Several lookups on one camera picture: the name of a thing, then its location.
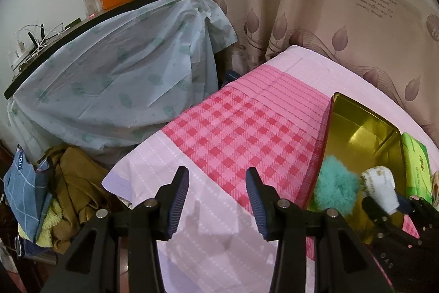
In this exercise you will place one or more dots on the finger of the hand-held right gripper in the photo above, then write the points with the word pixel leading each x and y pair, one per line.
pixel 427 217
pixel 379 215

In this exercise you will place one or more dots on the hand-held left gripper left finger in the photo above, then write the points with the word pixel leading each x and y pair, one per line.
pixel 177 202

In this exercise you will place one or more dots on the white router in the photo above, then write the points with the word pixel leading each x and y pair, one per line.
pixel 17 56

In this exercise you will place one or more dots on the green tissue pack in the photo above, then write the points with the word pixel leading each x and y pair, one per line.
pixel 416 162

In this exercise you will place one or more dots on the white sock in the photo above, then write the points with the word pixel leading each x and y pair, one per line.
pixel 380 186

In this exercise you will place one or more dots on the pink checked bed sheet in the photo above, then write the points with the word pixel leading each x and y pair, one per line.
pixel 223 135

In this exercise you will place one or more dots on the gold tin box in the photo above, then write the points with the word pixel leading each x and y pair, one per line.
pixel 356 121

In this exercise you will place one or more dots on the pale leaf print plastic cover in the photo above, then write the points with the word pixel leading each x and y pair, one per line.
pixel 120 73

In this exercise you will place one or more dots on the beige leaf print curtain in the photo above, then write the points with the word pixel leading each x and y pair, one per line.
pixel 308 4

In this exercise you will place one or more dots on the yellow towel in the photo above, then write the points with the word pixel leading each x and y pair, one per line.
pixel 51 224

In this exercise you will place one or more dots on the jar with black lid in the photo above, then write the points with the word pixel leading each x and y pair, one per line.
pixel 90 4

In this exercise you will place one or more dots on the blue grid fabric bag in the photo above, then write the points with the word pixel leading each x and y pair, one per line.
pixel 24 186

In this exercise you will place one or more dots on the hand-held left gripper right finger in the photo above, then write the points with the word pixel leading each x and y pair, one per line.
pixel 256 202

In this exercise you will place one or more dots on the brown clothes pile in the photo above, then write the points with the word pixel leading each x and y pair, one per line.
pixel 75 183

